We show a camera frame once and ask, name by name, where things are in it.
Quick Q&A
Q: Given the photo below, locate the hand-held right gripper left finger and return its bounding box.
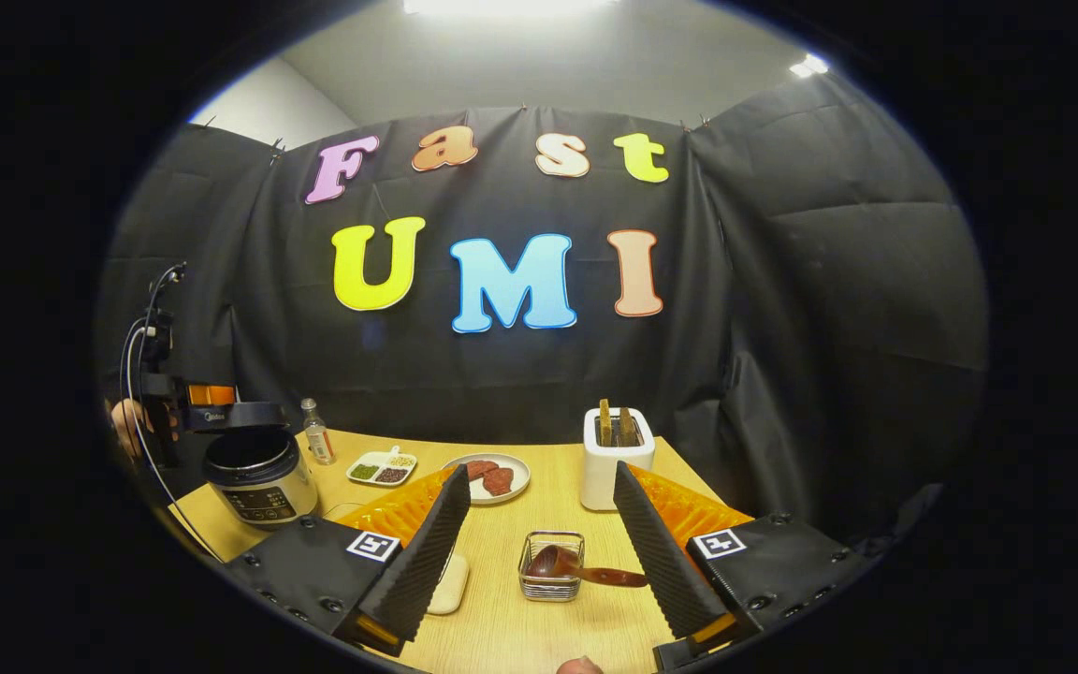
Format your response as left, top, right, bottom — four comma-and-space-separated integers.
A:
226, 465, 473, 656

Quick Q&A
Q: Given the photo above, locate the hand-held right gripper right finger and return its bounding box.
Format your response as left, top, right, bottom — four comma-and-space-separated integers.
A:
612, 461, 877, 670

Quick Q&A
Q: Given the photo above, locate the white rice heap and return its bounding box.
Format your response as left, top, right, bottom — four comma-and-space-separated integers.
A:
427, 552, 471, 616

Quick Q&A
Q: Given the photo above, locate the brown wooden spoon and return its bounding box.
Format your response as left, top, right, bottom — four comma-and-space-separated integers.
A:
526, 545, 649, 589

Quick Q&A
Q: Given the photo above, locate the grey rice cooker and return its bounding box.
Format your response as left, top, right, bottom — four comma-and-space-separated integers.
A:
185, 402, 320, 531

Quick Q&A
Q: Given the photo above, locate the metal wire chopstick holder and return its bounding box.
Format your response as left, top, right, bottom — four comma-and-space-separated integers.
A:
518, 531, 587, 602

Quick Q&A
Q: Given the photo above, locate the clear glass tray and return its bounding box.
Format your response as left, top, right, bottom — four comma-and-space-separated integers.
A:
328, 501, 474, 619

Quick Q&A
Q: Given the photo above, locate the white toaster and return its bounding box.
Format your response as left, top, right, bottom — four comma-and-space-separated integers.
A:
581, 407, 657, 512

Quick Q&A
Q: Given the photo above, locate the white divided bean dish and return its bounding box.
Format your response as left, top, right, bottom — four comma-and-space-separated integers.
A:
346, 446, 418, 488

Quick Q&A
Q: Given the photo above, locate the small clear glass bottle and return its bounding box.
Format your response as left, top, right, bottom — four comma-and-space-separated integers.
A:
301, 398, 336, 466

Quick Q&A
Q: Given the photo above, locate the white round plate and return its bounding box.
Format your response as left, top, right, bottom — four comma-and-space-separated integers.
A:
443, 453, 532, 506

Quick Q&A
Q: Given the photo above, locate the black backdrop cloth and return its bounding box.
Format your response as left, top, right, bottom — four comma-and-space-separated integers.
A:
99, 73, 989, 563

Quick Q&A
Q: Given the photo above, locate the thin black cable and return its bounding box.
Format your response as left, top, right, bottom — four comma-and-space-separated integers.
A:
118, 262, 222, 563

